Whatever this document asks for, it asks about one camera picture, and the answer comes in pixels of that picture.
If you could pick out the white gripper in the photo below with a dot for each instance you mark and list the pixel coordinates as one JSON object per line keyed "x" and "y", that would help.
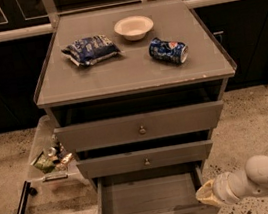
{"x": 222, "y": 188}

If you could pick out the grey bottom drawer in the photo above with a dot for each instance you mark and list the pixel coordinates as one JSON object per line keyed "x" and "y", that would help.
{"x": 165, "y": 190}

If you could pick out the grey drawer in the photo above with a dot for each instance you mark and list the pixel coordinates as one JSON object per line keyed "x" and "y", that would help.
{"x": 165, "y": 190}
{"x": 144, "y": 155}
{"x": 128, "y": 119}

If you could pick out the grey middle drawer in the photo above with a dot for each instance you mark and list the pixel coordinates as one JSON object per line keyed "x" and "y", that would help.
{"x": 144, "y": 155}

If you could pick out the grey drawer cabinet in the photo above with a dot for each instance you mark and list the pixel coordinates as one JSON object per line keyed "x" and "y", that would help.
{"x": 133, "y": 71}

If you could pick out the grey top drawer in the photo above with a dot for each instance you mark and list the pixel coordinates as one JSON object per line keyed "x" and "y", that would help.
{"x": 128, "y": 119}

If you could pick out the blue pepsi can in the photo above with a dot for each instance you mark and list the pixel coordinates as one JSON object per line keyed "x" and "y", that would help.
{"x": 173, "y": 52}

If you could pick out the clear plastic storage bin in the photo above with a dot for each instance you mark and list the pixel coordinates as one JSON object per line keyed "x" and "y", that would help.
{"x": 49, "y": 163}

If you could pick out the blue chip bag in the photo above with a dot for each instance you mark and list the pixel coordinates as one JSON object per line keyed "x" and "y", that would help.
{"x": 91, "y": 50}

